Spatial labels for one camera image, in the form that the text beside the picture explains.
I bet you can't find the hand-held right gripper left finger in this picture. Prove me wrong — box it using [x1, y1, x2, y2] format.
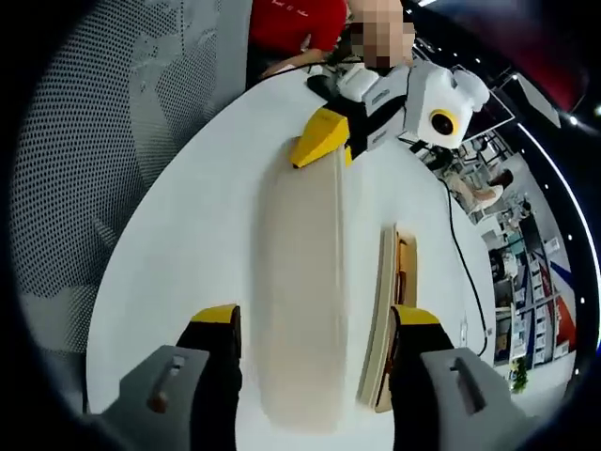
[88, 303, 243, 451]

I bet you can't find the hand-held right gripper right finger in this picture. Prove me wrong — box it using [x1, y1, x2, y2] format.
[388, 303, 534, 451]

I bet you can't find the beige cutlery case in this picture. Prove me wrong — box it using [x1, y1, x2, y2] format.
[355, 224, 420, 415]

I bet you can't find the beige cutlery case lid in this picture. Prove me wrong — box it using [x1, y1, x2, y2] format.
[251, 134, 352, 434]

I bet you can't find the black mouse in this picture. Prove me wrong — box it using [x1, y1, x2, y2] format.
[306, 74, 340, 103]

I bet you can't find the small green plant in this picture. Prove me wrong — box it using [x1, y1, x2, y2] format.
[508, 358, 532, 396]

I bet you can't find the storage shelf with white bins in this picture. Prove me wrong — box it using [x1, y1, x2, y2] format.
[486, 233, 577, 368]

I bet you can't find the grey mesh chair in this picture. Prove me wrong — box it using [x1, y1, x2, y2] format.
[8, 0, 248, 424]

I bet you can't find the black cable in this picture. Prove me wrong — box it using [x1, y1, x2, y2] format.
[443, 185, 490, 356]

